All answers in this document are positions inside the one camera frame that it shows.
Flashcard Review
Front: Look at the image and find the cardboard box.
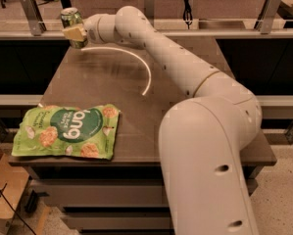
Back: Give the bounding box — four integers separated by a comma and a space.
0, 149, 28, 235

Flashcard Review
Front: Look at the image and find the black hanging cable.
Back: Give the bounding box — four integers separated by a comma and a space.
181, 0, 194, 30

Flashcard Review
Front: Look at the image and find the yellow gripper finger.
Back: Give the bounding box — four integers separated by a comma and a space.
62, 23, 86, 42

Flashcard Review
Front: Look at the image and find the green rice chip bag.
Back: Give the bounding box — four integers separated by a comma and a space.
12, 104, 120, 160

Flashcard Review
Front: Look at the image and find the grey drawer cabinet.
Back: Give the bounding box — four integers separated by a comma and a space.
22, 164, 264, 235

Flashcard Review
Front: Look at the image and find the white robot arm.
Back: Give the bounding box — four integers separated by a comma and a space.
61, 6, 262, 235

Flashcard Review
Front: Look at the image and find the black floor cable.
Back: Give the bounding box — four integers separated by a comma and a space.
0, 169, 38, 235

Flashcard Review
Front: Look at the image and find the right metal bracket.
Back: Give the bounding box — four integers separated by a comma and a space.
255, 0, 281, 34

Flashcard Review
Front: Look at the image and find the middle metal bracket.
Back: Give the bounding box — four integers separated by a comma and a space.
144, 0, 155, 24

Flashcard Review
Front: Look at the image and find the metal bracket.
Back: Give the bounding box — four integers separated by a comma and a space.
20, 0, 46, 36
144, 0, 155, 24
255, 0, 281, 34

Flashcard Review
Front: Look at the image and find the green soda can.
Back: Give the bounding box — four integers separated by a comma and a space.
61, 7, 88, 49

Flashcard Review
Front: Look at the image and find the left metal bracket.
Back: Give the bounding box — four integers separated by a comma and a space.
20, 0, 46, 36

